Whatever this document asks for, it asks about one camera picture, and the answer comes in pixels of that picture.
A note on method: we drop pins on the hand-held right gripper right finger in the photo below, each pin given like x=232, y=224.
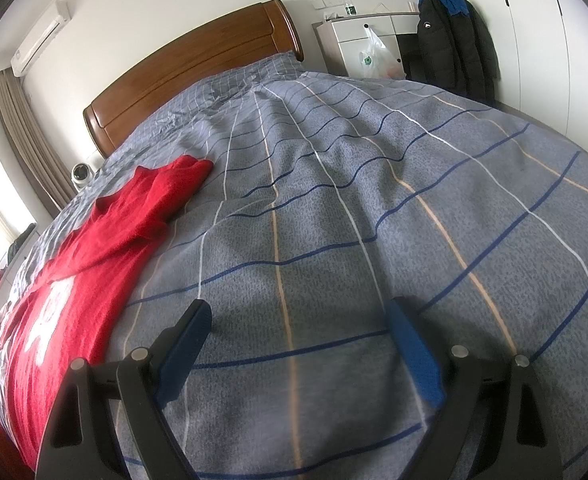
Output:
x=416, y=355

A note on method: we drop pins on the white air conditioner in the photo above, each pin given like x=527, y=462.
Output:
x=36, y=42

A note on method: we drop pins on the red knit sweater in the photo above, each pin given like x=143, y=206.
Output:
x=79, y=280

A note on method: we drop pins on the wooden headboard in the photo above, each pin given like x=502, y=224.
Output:
x=199, y=75

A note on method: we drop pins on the white plastic bag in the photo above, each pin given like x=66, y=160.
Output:
x=373, y=60

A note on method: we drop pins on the white desk fan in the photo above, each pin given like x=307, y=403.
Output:
x=82, y=175

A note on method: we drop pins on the white wall switch plate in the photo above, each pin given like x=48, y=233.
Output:
x=326, y=2

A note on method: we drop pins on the white dresser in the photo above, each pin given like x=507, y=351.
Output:
x=344, y=40

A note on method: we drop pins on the blue garment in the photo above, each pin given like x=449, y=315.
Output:
x=448, y=0

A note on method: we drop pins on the brown curtain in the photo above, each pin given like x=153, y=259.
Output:
x=29, y=140

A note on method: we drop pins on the black jacket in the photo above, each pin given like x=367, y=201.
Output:
x=448, y=55

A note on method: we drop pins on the white wardrobe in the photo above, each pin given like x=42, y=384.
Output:
x=538, y=35

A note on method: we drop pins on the dark clothes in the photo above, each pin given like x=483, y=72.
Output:
x=19, y=242

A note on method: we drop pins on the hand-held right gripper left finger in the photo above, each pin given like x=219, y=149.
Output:
x=184, y=355

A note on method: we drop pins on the bed with grey checked duvet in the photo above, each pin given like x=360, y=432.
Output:
x=373, y=210

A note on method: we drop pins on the clear bottle with green label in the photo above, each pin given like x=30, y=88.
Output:
x=349, y=6

